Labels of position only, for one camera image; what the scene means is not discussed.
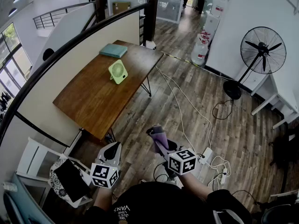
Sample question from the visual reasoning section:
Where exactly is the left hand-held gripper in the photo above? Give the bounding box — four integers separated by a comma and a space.
89, 141, 122, 190

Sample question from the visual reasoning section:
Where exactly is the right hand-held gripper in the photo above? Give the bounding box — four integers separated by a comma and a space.
146, 127, 198, 180

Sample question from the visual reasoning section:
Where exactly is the small green desk fan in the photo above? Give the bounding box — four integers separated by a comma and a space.
108, 59, 129, 85

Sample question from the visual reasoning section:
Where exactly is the person's left forearm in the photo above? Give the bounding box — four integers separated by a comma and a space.
93, 185, 120, 211

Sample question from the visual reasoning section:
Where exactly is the person's right forearm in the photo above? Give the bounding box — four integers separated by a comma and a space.
179, 171, 214, 201

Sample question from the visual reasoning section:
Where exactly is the large white power strip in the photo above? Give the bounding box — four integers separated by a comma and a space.
198, 147, 213, 165

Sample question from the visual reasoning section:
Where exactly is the black tablet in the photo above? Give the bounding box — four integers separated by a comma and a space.
53, 159, 91, 203

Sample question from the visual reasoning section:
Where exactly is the person's black shirt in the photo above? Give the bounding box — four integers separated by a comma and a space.
83, 181, 253, 224

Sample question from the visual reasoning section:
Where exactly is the white cabinet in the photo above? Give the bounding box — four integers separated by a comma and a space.
15, 129, 83, 182

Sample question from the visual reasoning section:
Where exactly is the yellow black floor tape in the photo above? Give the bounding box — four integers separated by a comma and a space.
161, 51, 235, 81

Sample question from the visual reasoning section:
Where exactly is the beige partition panel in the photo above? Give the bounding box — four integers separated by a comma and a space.
16, 10, 141, 147

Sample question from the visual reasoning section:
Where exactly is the teal book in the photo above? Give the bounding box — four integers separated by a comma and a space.
99, 43, 128, 58

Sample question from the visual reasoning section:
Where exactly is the black curved handrail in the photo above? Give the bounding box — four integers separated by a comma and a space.
0, 2, 151, 147

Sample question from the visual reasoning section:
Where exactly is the black office chair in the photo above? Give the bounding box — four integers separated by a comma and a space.
268, 125, 299, 193

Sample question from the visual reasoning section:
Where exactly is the white water dispenser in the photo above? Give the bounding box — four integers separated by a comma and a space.
206, 0, 225, 41

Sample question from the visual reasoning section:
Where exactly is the large glass window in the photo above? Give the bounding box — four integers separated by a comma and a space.
0, 22, 33, 98

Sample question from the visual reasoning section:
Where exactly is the glass office partition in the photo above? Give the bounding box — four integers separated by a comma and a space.
107, 0, 187, 23

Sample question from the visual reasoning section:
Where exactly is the cardboard box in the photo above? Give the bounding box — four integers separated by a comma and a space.
112, 1, 131, 16

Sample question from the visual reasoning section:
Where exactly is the black cable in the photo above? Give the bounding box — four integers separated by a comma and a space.
212, 98, 235, 120

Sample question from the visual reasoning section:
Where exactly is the black bag with white straps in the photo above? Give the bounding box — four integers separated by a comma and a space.
212, 208, 246, 224

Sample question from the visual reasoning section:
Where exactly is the dark wooden post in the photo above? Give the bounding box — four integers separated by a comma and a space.
142, 0, 160, 48

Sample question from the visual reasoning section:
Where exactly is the black pedestal fan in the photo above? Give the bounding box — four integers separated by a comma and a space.
223, 26, 287, 100

